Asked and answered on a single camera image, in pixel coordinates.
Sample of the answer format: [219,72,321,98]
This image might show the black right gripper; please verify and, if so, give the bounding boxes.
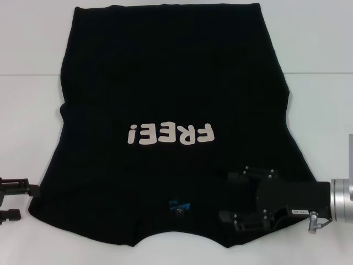
[218,166,333,232]

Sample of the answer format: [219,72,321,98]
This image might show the black shirt with FREE print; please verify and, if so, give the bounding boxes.
[27,2,322,240]

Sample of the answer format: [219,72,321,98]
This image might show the dark right arm cable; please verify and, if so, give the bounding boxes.
[317,216,333,229]

